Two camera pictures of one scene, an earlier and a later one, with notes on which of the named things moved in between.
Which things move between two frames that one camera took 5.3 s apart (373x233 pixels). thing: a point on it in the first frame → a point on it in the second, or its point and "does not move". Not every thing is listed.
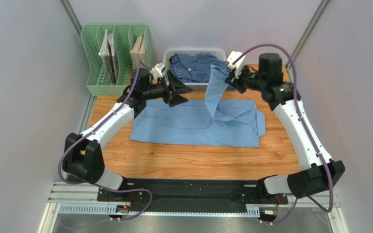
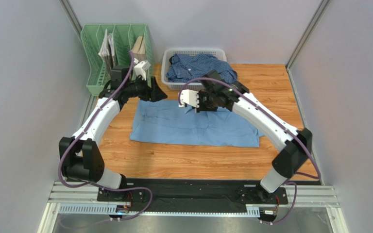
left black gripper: (176, 87) → (153, 94)
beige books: (138, 52) does not move
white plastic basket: (168, 52) does not move
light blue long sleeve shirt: (236, 123) does not move
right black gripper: (238, 79) → (201, 101)
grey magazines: (107, 52) does not move
